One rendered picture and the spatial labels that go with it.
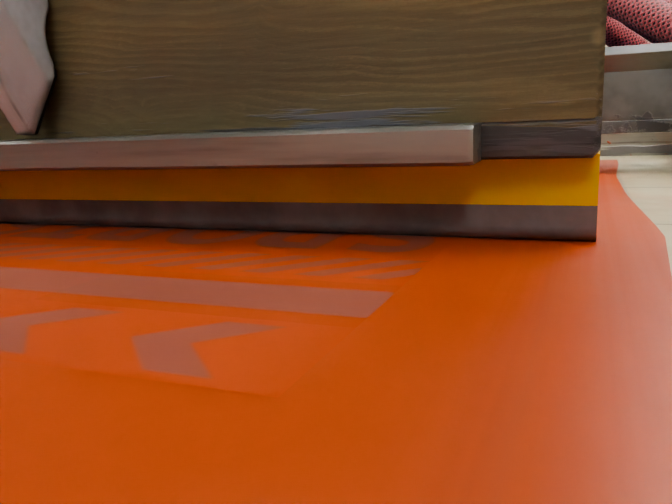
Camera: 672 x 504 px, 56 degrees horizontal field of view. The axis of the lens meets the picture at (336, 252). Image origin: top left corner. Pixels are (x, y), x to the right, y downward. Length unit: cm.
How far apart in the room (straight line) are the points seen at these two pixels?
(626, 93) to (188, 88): 30
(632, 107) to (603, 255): 27
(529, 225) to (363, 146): 5
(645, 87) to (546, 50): 27
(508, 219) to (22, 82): 16
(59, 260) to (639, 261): 15
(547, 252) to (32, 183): 20
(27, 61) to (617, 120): 34
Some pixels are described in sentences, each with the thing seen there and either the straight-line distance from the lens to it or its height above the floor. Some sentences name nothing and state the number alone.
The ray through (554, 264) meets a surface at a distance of 16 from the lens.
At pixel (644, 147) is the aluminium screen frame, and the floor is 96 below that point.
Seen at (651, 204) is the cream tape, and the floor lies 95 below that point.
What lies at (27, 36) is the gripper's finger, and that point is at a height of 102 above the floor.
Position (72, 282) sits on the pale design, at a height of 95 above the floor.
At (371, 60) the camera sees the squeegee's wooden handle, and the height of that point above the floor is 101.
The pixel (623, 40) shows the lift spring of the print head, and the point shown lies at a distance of 150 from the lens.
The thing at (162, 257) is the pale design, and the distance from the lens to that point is 18.
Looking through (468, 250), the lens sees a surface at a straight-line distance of 18.
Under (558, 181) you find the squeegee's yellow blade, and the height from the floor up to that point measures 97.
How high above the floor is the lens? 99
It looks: 11 degrees down
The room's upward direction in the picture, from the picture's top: 2 degrees counter-clockwise
